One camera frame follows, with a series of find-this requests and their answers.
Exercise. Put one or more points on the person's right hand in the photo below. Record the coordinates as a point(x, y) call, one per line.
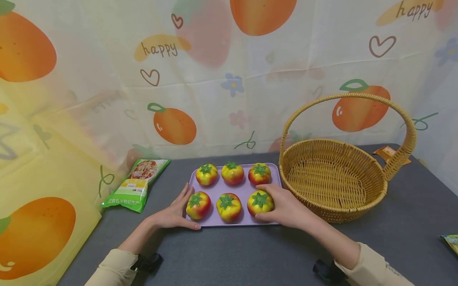
point(290, 210)

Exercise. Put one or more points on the person's left hand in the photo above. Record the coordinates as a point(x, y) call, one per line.
point(170, 217)

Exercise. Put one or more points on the person's left fingers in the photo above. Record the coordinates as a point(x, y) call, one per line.
point(184, 196)

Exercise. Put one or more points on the person's right index finger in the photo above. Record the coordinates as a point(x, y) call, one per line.
point(268, 187)

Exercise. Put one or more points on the person's right thumb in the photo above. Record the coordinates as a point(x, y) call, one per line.
point(264, 217)

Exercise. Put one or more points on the person's left thumb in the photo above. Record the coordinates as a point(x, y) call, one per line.
point(188, 225)

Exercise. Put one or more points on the red yellow toy tomato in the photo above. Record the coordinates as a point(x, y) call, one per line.
point(259, 203)

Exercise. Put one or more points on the purple plastic tray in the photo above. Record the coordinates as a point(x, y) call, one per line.
point(243, 190)

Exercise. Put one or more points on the person's left forearm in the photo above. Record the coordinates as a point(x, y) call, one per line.
point(132, 240)

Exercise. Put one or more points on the person's right forearm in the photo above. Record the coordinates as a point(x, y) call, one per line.
point(340, 243)

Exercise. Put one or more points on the group of toy tomatoes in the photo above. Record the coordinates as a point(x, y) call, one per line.
point(232, 173)

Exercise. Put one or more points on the black wrist band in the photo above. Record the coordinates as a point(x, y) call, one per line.
point(325, 271)
point(148, 262)

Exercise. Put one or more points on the orange snack packet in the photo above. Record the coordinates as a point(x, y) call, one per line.
point(388, 152)

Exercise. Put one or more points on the yellow green snack packet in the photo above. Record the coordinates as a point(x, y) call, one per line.
point(452, 241)

